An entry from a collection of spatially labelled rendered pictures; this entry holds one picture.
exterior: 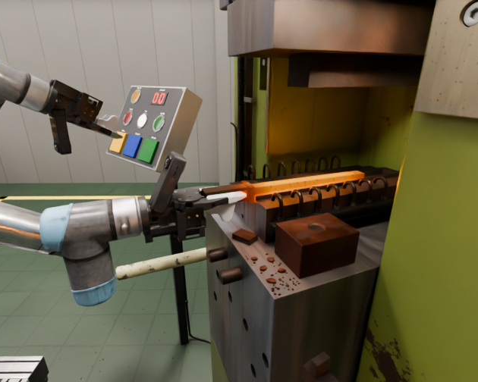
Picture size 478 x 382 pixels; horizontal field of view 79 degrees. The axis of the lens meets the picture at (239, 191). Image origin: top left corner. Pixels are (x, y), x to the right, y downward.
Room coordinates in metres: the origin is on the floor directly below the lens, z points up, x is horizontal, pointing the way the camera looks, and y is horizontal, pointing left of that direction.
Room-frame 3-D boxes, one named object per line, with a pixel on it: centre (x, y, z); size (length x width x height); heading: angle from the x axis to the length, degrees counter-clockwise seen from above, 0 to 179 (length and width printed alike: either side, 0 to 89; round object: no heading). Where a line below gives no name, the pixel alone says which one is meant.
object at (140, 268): (0.88, 0.20, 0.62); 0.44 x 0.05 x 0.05; 113
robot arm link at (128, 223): (0.48, 0.20, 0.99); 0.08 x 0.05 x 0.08; 23
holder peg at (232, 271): (0.46, 0.02, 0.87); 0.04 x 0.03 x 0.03; 113
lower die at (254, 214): (0.68, -0.21, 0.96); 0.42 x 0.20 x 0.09; 113
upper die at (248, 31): (0.68, -0.21, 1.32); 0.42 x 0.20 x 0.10; 113
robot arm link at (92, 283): (0.46, 0.29, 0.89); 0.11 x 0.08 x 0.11; 36
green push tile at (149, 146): (0.92, 0.29, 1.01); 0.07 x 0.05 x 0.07; 48
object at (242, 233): (0.52, -0.01, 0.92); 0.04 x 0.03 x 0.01; 51
